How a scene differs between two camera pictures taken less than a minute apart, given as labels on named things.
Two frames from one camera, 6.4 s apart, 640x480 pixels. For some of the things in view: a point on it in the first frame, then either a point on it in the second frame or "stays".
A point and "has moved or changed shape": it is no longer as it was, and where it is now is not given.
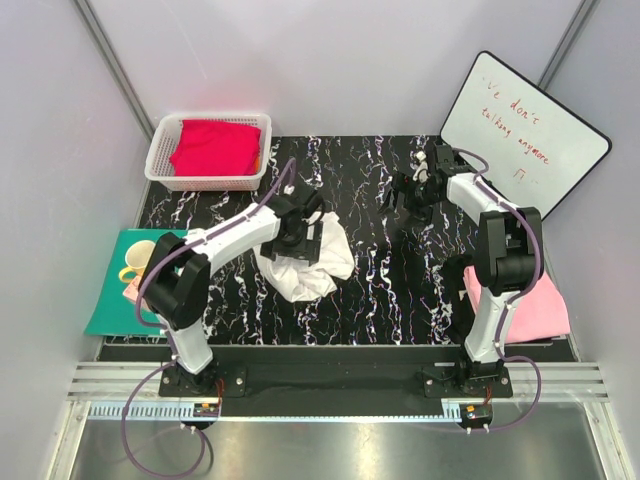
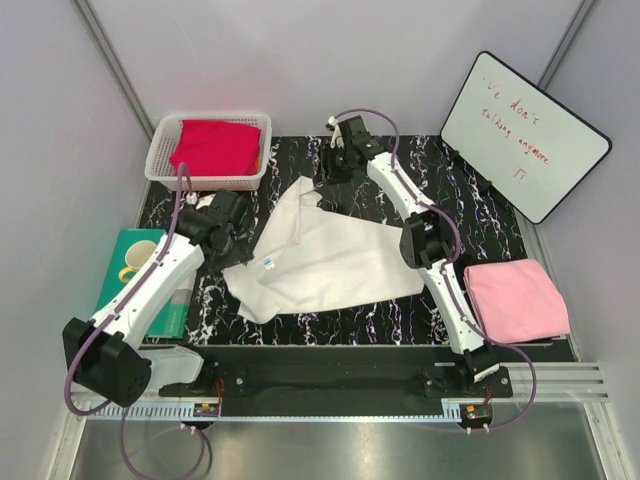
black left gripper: x=307 y=249 → x=240 y=253
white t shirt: x=295 y=280 has moved or changed shape
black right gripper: x=403 y=184 → x=327 y=151
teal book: x=115 y=313 stays
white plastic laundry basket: x=159 y=170 stays
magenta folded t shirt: x=208 y=148 stays
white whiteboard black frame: x=539 y=146 stays
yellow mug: x=138 y=254 stays
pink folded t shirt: x=540 y=312 stays
